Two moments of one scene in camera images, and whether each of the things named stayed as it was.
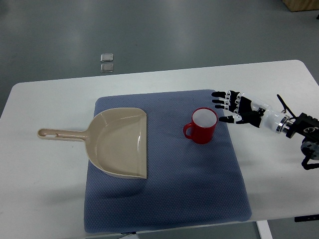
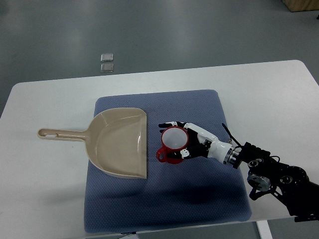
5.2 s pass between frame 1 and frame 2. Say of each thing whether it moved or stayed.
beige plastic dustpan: stayed
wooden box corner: stayed
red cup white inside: moved
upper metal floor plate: stayed
